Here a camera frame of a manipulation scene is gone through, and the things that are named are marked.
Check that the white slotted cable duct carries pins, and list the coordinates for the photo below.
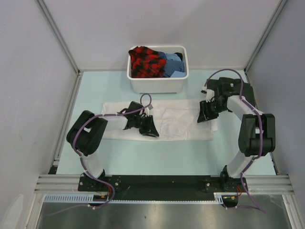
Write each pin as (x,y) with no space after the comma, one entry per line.
(97,199)

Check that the left aluminium corner post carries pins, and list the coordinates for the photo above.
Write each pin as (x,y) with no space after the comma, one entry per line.
(56,32)

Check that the aluminium corner post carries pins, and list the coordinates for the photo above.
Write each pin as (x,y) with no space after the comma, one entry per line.
(274,18)
(56,32)

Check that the folded black striped shirt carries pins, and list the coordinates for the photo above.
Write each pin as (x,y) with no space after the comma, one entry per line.
(226,87)

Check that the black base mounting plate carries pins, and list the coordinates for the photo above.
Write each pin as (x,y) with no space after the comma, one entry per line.
(171,188)

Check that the aluminium front rail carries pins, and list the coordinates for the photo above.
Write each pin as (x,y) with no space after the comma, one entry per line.
(257,185)

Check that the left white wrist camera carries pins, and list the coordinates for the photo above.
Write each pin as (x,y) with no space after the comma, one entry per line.
(149,108)

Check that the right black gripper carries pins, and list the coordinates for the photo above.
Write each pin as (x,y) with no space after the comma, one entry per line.
(204,109)

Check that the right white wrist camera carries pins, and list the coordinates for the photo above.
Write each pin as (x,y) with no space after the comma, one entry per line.
(209,94)

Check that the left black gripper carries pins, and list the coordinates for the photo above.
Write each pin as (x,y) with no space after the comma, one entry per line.
(150,129)

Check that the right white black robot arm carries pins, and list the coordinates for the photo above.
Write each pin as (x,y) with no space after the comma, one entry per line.
(257,131)

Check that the white long sleeve shirt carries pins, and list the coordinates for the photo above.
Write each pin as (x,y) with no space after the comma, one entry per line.
(175,120)

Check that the red black plaid shirt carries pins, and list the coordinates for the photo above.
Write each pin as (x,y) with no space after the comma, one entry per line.
(146,63)

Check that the blue patterned shirt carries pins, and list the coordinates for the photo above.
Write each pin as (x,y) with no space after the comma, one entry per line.
(174,67)

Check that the right aluminium corner post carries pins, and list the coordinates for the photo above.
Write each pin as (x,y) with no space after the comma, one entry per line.
(274,18)

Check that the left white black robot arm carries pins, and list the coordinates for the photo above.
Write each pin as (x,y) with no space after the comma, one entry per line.
(86,133)

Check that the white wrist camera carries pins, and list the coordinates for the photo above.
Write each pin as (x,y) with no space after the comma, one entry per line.
(149,108)
(209,94)

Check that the white plastic bin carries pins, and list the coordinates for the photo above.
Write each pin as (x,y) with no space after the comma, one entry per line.
(160,85)

